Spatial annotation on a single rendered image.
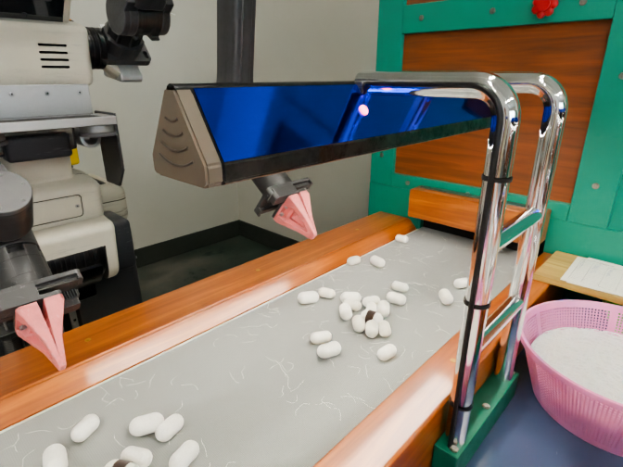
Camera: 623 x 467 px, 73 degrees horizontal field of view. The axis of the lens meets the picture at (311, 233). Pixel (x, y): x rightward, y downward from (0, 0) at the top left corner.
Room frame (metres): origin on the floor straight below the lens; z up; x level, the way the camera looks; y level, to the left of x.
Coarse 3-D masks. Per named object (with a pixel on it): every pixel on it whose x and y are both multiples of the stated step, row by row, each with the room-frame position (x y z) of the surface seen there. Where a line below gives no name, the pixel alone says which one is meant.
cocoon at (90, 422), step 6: (90, 414) 0.37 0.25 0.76; (84, 420) 0.36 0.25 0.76; (90, 420) 0.36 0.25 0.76; (96, 420) 0.37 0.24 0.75; (78, 426) 0.35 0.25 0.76; (84, 426) 0.35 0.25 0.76; (90, 426) 0.36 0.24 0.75; (96, 426) 0.36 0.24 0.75; (72, 432) 0.35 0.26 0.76; (78, 432) 0.35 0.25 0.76; (84, 432) 0.35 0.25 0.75; (90, 432) 0.35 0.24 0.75; (72, 438) 0.34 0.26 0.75; (78, 438) 0.34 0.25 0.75; (84, 438) 0.35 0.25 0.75
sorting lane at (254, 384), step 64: (384, 256) 0.86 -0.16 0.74; (448, 256) 0.86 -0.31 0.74; (512, 256) 0.86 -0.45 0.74; (256, 320) 0.60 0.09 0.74; (320, 320) 0.60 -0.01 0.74; (384, 320) 0.60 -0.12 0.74; (448, 320) 0.60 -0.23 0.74; (128, 384) 0.44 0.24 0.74; (192, 384) 0.44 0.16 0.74; (256, 384) 0.44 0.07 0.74; (320, 384) 0.44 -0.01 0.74; (384, 384) 0.44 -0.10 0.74; (0, 448) 0.34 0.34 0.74; (256, 448) 0.34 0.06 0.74; (320, 448) 0.34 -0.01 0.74
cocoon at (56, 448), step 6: (54, 444) 0.33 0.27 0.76; (60, 444) 0.33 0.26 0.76; (48, 450) 0.32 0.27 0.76; (54, 450) 0.32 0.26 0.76; (60, 450) 0.32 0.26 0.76; (48, 456) 0.31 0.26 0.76; (54, 456) 0.31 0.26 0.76; (60, 456) 0.31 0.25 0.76; (66, 456) 0.32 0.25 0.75; (48, 462) 0.31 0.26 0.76; (54, 462) 0.31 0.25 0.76; (60, 462) 0.31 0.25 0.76; (66, 462) 0.31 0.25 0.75
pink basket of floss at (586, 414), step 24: (528, 312) 0.57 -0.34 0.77; (552, 312) 0.60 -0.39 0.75; (576, 312) 0.60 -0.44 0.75; (600, 312) 0.59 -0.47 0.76; (528, 336) 0.55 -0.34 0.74; (528, 360) 0.50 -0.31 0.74; (552, 384) 0.44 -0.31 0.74; (576, 384) 0.41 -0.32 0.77; (552, 408) 0.45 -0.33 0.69; (576, 408) 0.41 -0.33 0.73; (600, 408) 0.39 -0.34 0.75; (576, 432) 0.42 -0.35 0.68; (600, 432) 0.40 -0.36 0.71
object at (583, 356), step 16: (544, 336) 0.56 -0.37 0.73; (560, 336) 0.56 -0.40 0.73; (576, 336) 0.56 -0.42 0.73; (592, 336) 0.56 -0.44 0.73; (608, 336) 0.57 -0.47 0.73; (544, 352) 0.52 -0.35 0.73; (560, 352) 0.52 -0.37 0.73; (576, 352) 0.52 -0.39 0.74; (592, 352) 0.51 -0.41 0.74; (608, 352) 0.52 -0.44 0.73; (560, 368) 0.48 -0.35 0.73; (576, 368) 0.49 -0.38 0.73; (592, 368) 0.49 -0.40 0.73; (608, 368) 0.48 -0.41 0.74; (592, 384) 0.46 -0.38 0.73; (608, 384) 0.45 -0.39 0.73
